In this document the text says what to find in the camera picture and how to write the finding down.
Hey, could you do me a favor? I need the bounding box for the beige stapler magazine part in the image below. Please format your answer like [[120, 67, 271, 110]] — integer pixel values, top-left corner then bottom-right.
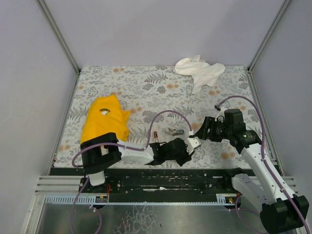
[[168, 128, 185, 136]]

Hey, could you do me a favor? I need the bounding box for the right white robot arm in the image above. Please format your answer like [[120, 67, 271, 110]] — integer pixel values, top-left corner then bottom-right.
[[195, 109, 309, 234]]

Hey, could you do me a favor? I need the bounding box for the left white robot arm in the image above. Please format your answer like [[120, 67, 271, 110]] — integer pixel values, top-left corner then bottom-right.
[[79, 133, 201, 187]]

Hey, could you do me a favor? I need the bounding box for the floral table mat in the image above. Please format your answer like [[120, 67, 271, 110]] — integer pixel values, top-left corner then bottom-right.
[[54, 66, 262, 168]]

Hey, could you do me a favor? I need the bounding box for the white crumpled cloth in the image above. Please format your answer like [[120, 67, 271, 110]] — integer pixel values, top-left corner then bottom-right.
[[174, 55, 225, 94]]

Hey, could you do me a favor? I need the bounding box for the yellow folded cloth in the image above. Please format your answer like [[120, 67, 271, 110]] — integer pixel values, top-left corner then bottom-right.
[[80, 95, 131, 143]]

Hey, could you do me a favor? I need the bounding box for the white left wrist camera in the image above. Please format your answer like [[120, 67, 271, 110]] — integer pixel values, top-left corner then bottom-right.
[[185, 137, 201, 153]]

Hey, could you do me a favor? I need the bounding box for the white slotted cable duct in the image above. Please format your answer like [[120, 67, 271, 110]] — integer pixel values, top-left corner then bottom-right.
[[45, 195, 235, 206]]

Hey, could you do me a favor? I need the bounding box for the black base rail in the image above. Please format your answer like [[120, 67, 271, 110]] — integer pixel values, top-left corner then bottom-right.
[[50, 167, 252, 203]]

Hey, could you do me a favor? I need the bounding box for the right aluminium frame post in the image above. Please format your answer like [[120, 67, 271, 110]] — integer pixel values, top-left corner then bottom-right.
[[247, 0, 293, 73]]

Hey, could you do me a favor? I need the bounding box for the aluminium frame post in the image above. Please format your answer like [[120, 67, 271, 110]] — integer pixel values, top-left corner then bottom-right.
[[247, 0, 293, 73], [36, 0, 81, 74]]

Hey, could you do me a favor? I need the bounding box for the left aluminium frame post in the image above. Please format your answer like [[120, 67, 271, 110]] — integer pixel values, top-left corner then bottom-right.
[[36, 0, 81, 74]]

